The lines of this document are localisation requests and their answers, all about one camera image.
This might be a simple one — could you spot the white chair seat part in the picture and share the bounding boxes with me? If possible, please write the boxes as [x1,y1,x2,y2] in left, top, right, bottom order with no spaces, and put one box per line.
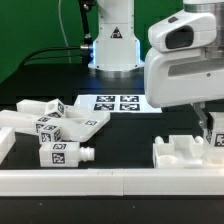
[152,135,212,169]

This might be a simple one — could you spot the grey thin cable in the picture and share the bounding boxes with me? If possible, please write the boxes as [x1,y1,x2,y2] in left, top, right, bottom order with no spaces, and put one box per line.
[58,0,73,64]

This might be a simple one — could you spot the white flat chair panel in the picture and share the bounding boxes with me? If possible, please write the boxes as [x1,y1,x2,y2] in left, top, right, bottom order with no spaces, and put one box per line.
[60,105,110,142]

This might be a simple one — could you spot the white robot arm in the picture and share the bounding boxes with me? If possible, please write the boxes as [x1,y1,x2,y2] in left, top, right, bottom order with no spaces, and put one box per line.
[79,0,224,128]

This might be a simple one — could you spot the black cables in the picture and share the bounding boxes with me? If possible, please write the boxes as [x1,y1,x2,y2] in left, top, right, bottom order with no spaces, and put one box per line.
[20,0,94,67]

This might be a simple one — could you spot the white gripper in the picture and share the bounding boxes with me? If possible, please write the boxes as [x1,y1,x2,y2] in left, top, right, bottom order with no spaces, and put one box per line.
[144,48,224,129]

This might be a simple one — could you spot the white marker sheet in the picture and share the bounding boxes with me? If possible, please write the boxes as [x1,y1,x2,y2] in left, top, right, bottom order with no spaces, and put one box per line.
[75,94,162,113]

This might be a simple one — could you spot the white chair back long part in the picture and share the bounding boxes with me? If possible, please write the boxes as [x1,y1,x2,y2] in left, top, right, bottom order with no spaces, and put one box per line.
[0,110,53,135]

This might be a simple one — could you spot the white left rail block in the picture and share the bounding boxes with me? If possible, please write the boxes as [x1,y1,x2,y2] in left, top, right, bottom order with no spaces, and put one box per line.
[0,127,16,164]

